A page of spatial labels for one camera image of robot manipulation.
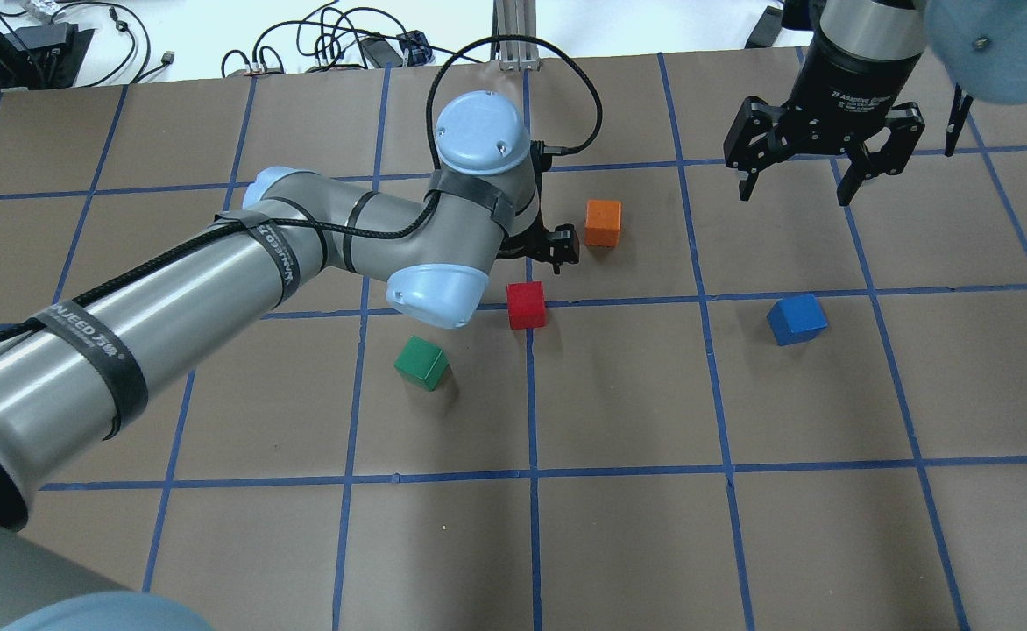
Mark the red wooden block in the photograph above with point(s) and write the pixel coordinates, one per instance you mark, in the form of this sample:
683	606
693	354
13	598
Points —
526	305

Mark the orange wooden block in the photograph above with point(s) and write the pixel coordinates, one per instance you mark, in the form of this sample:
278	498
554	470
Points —
603	223

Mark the blue wooden block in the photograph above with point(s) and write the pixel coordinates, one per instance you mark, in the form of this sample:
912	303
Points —
797	319

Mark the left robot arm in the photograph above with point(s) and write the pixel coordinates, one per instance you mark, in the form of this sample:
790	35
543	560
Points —
81	370

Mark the black monitor stand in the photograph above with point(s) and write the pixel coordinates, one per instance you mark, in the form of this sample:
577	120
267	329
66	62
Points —
42	56

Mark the green wooden block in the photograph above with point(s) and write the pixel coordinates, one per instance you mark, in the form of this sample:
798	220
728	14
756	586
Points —
422	363

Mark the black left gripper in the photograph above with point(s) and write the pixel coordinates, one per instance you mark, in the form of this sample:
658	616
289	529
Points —
560	246

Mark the aluminium frame post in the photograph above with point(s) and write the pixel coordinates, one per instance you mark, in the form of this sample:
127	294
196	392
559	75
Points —
513	23

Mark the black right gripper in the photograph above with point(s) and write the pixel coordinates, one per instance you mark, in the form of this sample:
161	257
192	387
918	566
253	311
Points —
846	81

